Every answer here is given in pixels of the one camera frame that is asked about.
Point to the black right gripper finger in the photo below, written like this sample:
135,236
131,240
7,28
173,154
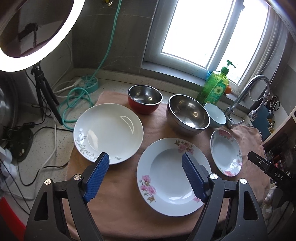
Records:
270,169

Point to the black tripod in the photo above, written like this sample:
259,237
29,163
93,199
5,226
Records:
44,91

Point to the white plate grey leaf pattern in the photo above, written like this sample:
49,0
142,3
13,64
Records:
110,128

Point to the small pink-flowered white plate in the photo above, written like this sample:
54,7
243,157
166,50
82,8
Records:
226,153

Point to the red steel bowl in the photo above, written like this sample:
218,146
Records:
144,99

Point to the pink cloth mat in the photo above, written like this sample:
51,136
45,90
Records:
119,210

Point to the black adapter device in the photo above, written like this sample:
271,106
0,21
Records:
20,142

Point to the white plate pink flowers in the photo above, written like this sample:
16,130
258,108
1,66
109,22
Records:
162,181

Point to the black scissors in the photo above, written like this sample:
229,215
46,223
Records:
274,103

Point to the window frame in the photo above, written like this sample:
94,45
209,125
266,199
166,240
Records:
197,37

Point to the small light blue bowl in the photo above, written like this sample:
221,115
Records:
217,117

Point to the white ring light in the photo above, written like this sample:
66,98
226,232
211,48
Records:
31,30

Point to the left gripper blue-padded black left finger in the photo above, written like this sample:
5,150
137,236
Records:
47,218

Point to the blue knife holder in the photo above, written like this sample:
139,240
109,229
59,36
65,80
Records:
261,121

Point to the green dish soap bottle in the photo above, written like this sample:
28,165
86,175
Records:
215,85

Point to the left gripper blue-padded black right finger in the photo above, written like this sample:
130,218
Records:
244,220

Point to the large stainless steel bowl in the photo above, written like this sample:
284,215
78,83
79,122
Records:
186,116

